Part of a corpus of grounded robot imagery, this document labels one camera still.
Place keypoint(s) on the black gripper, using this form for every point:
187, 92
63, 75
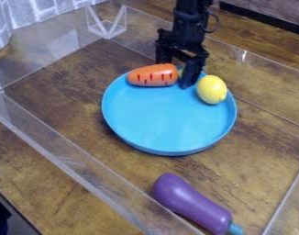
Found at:
182, 42

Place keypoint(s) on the orange toy carrot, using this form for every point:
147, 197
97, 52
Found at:
154, 75

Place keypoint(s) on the yellow toy lemon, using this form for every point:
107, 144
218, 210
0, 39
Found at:
211, 89

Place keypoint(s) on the blue round plate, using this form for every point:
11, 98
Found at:
165, 120

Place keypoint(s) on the white patterned curtain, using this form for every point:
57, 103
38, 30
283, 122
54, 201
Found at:
19, 13

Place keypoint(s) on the purple toy eggplant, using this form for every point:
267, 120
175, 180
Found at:
178, 196

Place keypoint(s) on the clear acrylic corner bracket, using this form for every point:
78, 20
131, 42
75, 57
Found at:
105, 28

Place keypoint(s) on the clear acrylic enclosure wall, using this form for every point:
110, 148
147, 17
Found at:
75, 179

